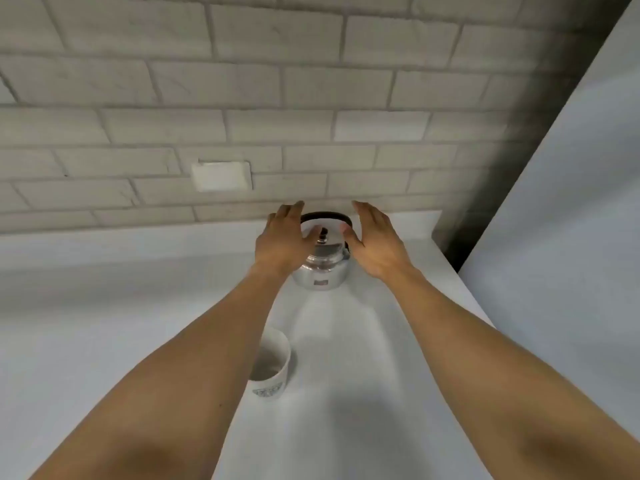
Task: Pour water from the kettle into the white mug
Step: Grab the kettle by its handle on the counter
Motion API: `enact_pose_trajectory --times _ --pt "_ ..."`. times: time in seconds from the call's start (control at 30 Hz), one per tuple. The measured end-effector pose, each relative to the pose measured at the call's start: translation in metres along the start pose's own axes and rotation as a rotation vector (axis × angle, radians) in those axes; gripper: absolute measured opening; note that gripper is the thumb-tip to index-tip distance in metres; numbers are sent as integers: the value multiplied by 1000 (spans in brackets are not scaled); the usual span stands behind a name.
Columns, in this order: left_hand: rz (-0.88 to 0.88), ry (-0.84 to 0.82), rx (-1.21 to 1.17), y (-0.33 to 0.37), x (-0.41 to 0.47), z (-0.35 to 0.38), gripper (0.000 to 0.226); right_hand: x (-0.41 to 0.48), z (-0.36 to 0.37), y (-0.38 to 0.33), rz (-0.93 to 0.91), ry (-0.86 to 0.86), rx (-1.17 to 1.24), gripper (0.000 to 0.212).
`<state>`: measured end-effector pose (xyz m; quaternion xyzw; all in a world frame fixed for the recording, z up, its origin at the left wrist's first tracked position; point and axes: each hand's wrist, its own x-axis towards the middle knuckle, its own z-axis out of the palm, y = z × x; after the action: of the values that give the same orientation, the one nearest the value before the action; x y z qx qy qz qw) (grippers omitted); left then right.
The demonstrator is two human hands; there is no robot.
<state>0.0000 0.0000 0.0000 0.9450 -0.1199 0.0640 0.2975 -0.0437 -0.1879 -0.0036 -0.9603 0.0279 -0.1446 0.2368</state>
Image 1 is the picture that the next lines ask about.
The person's left hand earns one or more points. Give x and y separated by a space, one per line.
277 244

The person's right hand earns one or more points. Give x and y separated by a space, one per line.
381 249

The person's right thumb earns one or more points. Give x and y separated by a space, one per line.
351 238

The person's left thumb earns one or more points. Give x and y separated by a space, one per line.
313 236

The person's left forearm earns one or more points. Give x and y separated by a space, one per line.
190 374

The person's right forearm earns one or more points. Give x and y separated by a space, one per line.
490 374

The white paper cup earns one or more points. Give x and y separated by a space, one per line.
272 362

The white wall outlet plate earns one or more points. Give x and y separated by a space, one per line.
221 176

